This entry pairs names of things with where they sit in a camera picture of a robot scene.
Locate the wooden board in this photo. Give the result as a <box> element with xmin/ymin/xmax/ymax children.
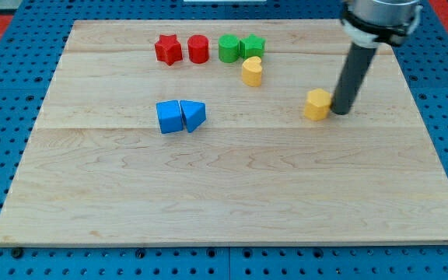
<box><xmin>0</xmin><ymin>20</ymin><xmax>448</xmax><ymax>247</ymax></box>

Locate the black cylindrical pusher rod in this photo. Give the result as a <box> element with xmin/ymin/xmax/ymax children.
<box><xmin>331</xmin><ymin>43</ymin><xmax>376</xmax><ymax>115</ymax></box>

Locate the red cylinder block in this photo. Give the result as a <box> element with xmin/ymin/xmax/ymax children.
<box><xmin>187</xmin><ymin>34</ymin><xmax>209</xmax><ymax>64</ymax></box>

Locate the blue triangle block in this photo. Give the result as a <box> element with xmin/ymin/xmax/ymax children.
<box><xmin>180</xmin><ymin>100</ymin><xmax>206</xmax><ymax>132</ymax></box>

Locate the green star block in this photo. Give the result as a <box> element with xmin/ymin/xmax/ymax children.
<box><xmin>239</xmin><ymin>33</ymin><xmax>266</xmax><ymax>59</ymax></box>

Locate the green cylinder block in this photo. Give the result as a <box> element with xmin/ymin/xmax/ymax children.
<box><xmin>218</xmin><ymin>34</ymin><xmax>240</xmax><ymax>63</ymax></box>

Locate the yellow hexagon block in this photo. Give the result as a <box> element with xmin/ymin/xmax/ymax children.
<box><xmin>303</xmin><ymin>89</ymin><xmax>331</xmax><ymax>121</ymax></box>

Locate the yellow heart block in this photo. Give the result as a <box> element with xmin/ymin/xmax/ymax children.
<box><xmin>241</xmin><ymin>56</ymin><xmax>263</xmax><ymax>87</ymax></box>

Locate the red star block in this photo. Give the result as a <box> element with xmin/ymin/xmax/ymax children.
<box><xmin>155</xmin><ymin>34</ymin><xmax>183</xmax><ymax>66</ymax></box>

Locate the blue cube block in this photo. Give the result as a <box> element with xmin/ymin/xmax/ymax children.
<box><xmin>156</xmin><ymin>100</ymin><xmax>184</xmax><ymax>134</ymax></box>

